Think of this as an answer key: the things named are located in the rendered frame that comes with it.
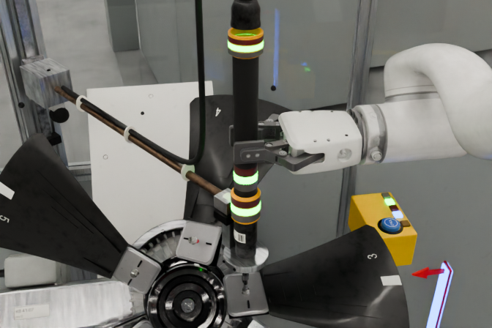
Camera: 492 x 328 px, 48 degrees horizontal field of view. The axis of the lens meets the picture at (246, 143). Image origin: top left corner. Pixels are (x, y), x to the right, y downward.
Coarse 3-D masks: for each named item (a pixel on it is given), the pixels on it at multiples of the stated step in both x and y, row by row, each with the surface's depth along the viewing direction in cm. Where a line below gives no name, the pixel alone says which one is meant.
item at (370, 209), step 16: (352, 208) 131; (368, 208) 127; (384, 208) 127; (352, 224) 132; (368, 224) 122; (400, 224) 122; (384, 240) 119; (400, 240) 120; (416, 240) 120; (400, 256) 122
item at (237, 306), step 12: (228, 276) 93; (240, 276) 93; (252, 276) 93; (228, 288) 91; (240, 288) 91; (252, 288) 91; (228, 300) 88; (240, 300) 89; (252, 300) 89; (264, 300) 89; (228, 312) 87; (240, 312) 86; (252, 312) 86; (264, 312) 87
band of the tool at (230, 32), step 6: (228, 30) 68; (234, 30) 69; (240, 30) 69; (246, 30) 69; (252, 30) 69; (258, 30) 69; (234, 36) 66; (240, 36) 70; (246, 36) 70; (252, 36) 66; (258, 36) 66
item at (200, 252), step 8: (184, 224) 94; (192, 224) 93; (200, 224) 91; (208, 224) 90; (184, 232) 93; (192, 232) 92; (200, 232) 91; (208, 232) 89; (216, 232) 88; (184, 240) 92; (200, 240) 90; (208, 240) 89; (216, 240) 87; (176, 248) 93; (184, 248) 92; (192, 248) 90; (200, 248) 89; (208, 248) 88; (216, 248) 87; (184, 256) 91; (192, 256) 90; (200, 256) 88; (208, 256) 87; (208, 264) 87
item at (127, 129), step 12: (204, 72) 77; (204, 84) 78; (72, 96) 111; (84, 96) 110; (204, 96) 79; (96, 108) 106; (204, 108) 80; (204, 120) 81; (132, 132) 98; (204, 132) 82; (156, 144) 94; (204, 144) 84; (168, 156) 91; (192, 168) 90
